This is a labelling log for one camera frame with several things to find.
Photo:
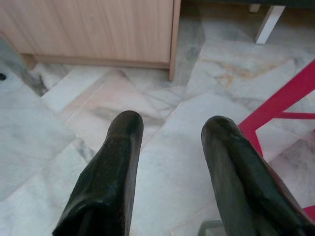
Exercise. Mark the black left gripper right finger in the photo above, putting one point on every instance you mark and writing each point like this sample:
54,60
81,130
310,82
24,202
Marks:
241,184

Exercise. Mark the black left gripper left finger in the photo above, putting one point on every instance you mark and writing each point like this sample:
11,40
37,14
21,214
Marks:
110,177

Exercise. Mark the small black object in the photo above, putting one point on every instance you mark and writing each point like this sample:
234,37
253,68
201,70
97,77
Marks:
2,76

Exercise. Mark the light wooden cabinet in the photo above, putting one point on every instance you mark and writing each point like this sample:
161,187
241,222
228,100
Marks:
98,29

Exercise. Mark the red metal frame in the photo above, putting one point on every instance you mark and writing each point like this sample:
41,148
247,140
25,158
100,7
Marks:
283,98

